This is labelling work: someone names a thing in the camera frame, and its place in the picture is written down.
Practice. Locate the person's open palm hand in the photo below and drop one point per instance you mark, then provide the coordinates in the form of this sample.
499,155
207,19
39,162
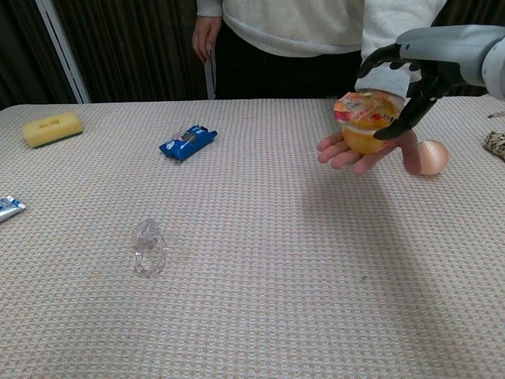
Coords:
357,156

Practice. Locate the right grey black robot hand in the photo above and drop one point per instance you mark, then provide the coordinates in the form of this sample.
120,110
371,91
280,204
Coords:
442,51

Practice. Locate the person's hanging hand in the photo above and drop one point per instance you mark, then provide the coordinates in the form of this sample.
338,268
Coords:
206,33

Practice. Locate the orange jelly cup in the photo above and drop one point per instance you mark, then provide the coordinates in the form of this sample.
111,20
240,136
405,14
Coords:
365,120

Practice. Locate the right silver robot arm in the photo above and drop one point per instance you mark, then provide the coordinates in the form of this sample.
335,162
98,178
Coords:
496,63

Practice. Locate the pink egg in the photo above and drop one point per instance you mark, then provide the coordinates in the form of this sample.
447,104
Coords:
434,158

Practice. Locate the person in white sweater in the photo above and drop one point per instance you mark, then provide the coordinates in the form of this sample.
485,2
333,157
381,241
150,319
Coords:
300,27

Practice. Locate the brown patterned pouch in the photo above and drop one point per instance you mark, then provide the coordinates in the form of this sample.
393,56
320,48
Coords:
496,145

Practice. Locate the blue cookie packet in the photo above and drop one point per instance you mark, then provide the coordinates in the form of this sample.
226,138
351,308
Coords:
187,143

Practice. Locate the yellow green sponge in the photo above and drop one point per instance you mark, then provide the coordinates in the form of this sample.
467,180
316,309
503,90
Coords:
52,129

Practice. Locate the white blue sachet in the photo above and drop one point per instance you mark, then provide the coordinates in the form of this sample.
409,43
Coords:
10,208

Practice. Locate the white metal frame pole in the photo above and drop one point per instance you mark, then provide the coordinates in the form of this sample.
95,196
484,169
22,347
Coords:
63,49

